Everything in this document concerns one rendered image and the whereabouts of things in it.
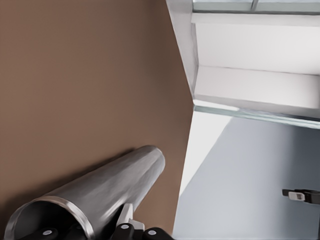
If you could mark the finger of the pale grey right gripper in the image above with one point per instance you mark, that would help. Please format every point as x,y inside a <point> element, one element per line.
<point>296,195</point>

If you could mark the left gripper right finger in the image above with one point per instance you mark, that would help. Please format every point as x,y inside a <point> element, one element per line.
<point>127,231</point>

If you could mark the silver frame rail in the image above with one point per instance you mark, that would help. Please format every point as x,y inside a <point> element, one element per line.
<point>262,116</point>

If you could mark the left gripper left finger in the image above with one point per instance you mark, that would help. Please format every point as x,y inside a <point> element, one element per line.
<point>46,234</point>

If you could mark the silver frame post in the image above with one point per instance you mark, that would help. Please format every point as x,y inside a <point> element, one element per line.
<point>250,47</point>

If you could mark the silver tennis tube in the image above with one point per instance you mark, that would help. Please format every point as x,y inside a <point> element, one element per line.
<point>105,185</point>

